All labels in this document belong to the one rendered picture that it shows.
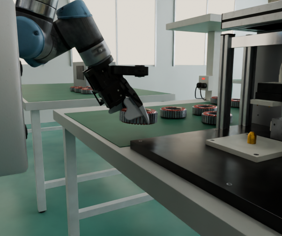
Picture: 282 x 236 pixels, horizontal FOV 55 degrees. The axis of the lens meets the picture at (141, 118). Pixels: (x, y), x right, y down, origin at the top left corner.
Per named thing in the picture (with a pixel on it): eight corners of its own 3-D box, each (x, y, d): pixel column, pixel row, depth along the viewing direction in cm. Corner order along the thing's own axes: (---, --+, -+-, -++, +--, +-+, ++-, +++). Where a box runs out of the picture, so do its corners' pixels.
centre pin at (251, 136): (252, 144, 63) (253, 133, 62) (245, 142, 65) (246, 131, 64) (257, 143, 64) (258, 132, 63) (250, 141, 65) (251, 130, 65)
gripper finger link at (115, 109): (109, 119, 86) (102, 100, 79) (123, 109, 88) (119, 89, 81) (115, 125, 84) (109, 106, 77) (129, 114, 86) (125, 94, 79)
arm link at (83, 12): (53, 12, 69) (83, -4, 69) (76, 52, 74) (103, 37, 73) (48, 13, 62) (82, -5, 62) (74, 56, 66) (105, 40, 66)
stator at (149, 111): (130, 126, 73) (130, 112, 72) (113, 119, 83) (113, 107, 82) (164, 124, 79) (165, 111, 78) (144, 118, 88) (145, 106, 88)
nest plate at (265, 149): (256, 162, 54) (257, 157, 54) (204, 144, 67) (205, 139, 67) (301, 151, 62) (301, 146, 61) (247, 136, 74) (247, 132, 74)
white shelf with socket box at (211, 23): (205, 109, 136) (210, 12, 127) (164, 101, 167) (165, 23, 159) (253, 105, 152) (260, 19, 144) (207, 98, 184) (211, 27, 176)
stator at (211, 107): (187, 114, 122) (187, 106, 121) (201, 111, 130) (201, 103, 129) (209, 117, 114) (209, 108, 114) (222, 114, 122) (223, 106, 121)
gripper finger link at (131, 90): (136, 112, 75) (116, 88, 76) (140, 108, 76) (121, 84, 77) (139, 106, 71) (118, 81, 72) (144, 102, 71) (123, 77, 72)
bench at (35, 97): (33, 217, 176) (25, 102, 162) (11, 146, 335) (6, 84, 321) (173, 183, 229) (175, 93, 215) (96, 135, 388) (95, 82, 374)
